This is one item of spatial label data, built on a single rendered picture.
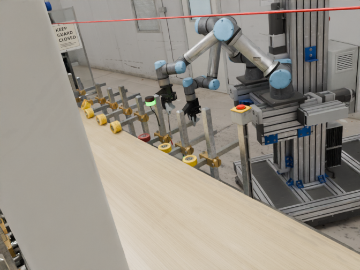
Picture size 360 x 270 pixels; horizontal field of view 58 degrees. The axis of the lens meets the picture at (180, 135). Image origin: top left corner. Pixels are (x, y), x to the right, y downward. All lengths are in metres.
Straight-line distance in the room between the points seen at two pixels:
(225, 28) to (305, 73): 0.72
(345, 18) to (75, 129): 4.01
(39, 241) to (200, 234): 1.13
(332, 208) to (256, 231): 1.32
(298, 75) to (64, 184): 2.19
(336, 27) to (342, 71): 1.81
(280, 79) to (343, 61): 0.61
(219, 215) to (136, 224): 0.35
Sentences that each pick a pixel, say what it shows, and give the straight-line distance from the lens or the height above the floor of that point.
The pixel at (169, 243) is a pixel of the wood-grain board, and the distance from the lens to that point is 1.29.
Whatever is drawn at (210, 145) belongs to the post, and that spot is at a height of 0.95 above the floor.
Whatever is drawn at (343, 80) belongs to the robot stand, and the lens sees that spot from 2.44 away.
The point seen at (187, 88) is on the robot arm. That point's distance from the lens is 2.27.
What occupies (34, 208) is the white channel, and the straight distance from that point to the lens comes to 0.18.
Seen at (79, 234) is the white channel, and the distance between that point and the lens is 0.19.
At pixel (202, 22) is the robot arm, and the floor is 1.52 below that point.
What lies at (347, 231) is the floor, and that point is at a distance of 2.69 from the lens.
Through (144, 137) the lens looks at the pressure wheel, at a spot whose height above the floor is 0.91.
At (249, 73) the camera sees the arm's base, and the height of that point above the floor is 1.09.
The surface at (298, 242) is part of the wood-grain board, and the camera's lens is 1.25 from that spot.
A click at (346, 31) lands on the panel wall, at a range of 4.14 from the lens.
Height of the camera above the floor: 1.77
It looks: 25 degrees down
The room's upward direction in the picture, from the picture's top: 10 degrees counter-clockwise
